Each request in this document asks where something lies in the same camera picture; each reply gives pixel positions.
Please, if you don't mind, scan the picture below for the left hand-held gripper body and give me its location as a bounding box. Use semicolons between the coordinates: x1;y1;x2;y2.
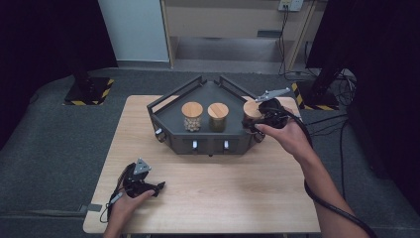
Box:
121;158;157;199

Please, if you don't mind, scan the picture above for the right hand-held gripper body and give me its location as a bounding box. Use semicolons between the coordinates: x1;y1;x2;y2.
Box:
255;86;292;131

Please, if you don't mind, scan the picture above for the glass jar with red-brown contents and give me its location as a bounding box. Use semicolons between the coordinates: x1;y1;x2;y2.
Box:
242;99;265;134

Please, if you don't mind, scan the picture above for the glass jar with olive contents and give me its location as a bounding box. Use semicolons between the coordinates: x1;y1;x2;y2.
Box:
207;102;230;133

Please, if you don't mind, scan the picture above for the glass jar with pale beans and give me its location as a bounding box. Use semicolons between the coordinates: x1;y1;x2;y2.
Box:
180;101;204;133

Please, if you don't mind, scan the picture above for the black corner shelf rack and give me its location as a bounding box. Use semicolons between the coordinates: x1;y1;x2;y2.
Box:
147;74;275;157

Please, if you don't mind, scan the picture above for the person's left hand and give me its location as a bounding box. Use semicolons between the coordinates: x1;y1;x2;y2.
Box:
106;188;157;232

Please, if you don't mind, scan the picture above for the person's right hand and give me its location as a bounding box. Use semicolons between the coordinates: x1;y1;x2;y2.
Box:
254;112;315;163

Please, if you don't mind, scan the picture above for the hazard-striped stand base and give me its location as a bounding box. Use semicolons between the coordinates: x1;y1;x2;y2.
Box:
290;80;341;112
62;76;116;107

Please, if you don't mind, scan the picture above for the grey table edge tab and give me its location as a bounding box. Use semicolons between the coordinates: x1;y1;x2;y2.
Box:
78;203;104;213

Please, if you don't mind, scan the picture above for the dark curtain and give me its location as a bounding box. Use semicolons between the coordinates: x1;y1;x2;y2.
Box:
306;0;420;217
0;0;119;148

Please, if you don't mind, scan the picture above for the white panel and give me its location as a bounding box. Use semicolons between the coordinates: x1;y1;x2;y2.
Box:
97;0;170;63

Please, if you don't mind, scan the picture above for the black stand post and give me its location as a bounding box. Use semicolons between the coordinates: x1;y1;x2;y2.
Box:
65;39;93;91
309;62;348;97

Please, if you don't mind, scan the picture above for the black outlet cable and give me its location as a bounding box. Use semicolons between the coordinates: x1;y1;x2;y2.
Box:
277;9;291;76

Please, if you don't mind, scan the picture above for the bundle of floor cables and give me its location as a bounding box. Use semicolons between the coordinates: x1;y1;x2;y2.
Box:
331;68;359;107

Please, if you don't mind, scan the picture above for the long black floor cable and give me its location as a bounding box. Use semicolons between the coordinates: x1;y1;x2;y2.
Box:
303;113;353;202

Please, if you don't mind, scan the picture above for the wall power outlet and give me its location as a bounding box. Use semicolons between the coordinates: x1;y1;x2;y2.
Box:
277;0;304;13

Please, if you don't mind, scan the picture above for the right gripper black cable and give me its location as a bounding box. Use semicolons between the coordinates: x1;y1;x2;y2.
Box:
280;106;378;238

